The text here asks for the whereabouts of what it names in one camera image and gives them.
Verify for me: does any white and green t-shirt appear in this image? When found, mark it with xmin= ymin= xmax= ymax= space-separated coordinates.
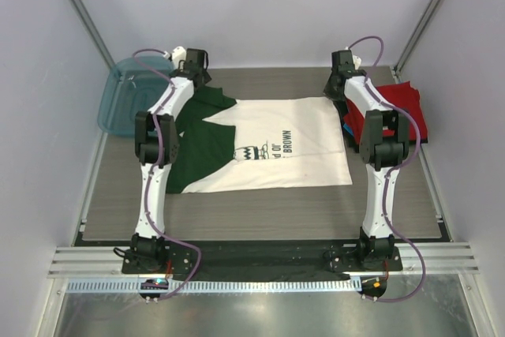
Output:
xmin=166 ymin=87 xmax=353 ymax=193

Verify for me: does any teal plastic bin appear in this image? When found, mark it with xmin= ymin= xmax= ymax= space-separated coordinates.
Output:
xmin=98 ymin=55 xmax=174 ymax=138

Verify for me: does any folded blue t-shirt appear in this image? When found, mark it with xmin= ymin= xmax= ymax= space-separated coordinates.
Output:
xmin=342 ymin=124 xmax=354 ymax=136

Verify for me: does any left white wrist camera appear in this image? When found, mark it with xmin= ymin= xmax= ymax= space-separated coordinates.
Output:
xmin=163 ymin=46 xmax=187 ymax=68

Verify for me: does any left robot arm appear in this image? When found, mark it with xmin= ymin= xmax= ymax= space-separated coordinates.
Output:
xmin=125 ymin=47 xmax=211 ymax=273

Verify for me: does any white slotted cable duct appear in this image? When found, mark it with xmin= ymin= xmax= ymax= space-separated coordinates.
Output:
xmin=66 ymin=277 xmax=361 ymax=295

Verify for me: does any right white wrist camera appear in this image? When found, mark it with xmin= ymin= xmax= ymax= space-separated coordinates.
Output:
xmin=352 ymin=54 xmax=362 ymax=70

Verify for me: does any folded red t-shirt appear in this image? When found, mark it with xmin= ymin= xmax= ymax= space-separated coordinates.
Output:
xmin=341 ymin=81 xmax=428 ymax=143

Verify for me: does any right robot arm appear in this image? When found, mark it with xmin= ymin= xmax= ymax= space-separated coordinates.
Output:
xmin=324 ymin=50 xmax=410 ymax=271

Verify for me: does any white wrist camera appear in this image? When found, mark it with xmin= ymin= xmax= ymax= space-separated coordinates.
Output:
xmin=163 ymin=46 xmax=187 ymax=68
xmin=352 ymin=54 xmax=362 ymax=70

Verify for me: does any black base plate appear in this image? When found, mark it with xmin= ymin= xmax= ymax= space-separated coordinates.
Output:
xmin=114 ymin=236 xmax=402 ymax=280

